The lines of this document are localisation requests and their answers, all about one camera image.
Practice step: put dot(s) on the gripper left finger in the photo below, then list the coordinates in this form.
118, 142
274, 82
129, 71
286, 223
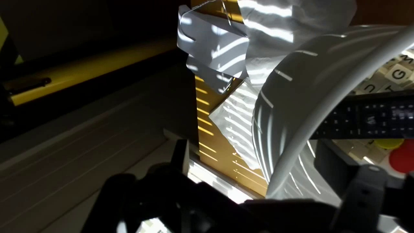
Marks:
152, 197

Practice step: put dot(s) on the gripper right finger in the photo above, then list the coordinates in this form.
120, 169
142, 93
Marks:
362, 194

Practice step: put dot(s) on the red disc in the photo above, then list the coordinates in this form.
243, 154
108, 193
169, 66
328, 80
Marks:
402, 158

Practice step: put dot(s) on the yellow disc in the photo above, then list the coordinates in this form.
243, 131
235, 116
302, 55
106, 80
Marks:
389, 143

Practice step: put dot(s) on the black remote control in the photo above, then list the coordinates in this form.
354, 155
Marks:
372, 118

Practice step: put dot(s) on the white crinkled plastic sheet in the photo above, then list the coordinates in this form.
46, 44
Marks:
236, 119

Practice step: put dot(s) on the heap of letter tiles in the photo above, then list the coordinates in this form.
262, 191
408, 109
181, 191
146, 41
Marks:
396, 74

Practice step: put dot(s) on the crumpled grey paper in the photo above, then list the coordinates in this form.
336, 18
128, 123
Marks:
213, 45

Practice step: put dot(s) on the crumpled white paper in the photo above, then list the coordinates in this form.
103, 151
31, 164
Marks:
284, 29

